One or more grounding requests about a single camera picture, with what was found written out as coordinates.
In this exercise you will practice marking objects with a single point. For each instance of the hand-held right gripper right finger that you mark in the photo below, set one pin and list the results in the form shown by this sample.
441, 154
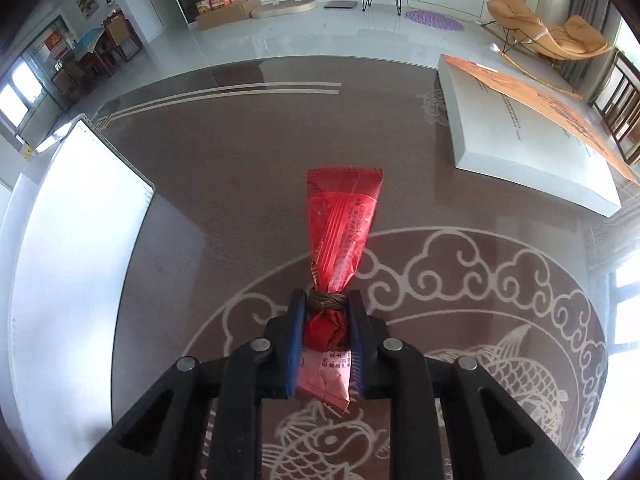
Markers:
357, 350

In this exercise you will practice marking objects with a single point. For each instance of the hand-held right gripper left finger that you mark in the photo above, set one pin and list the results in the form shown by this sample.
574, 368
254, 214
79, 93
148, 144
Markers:
297, 345

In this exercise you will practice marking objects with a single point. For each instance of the red packet with twine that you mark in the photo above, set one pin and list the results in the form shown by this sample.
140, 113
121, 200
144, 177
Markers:
340, 230

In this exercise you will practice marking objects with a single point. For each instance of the white board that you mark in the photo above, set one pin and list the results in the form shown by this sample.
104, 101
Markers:
75, 260

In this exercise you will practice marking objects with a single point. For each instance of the white box with orange cover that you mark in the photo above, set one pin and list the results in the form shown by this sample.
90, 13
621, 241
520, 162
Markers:
520, 140

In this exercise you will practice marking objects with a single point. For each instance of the beige flat cushion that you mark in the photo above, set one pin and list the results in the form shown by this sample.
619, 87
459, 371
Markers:
282, 9

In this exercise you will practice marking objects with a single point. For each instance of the cardboard box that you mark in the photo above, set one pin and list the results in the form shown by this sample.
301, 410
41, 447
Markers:
230, 15

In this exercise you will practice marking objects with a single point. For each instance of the purple round mat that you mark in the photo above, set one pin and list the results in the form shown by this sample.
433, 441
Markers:
434, 20

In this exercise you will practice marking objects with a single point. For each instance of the dark flat floor scale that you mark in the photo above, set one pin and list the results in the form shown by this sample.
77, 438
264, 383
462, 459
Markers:
341, 5

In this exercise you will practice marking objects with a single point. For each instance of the orange snack boxes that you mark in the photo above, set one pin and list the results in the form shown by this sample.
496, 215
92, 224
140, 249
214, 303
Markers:
217, 2

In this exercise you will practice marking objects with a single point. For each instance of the wooden dining chair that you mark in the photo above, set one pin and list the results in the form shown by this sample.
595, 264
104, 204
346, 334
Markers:
122, 35

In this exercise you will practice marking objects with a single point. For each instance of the dark wooden chair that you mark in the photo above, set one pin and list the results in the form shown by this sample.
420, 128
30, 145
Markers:
622, 105

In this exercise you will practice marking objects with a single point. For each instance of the wooden dining table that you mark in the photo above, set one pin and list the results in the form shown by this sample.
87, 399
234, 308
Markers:
90, 45

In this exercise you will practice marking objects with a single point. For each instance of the orange lounge chair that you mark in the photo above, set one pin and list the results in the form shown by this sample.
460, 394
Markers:
550, 35

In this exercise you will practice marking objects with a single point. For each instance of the red door poster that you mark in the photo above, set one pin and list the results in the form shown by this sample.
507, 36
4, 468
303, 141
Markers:
56, 44

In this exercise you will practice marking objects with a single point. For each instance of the framed wall painting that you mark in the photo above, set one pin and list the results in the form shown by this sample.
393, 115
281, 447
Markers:
86, 1

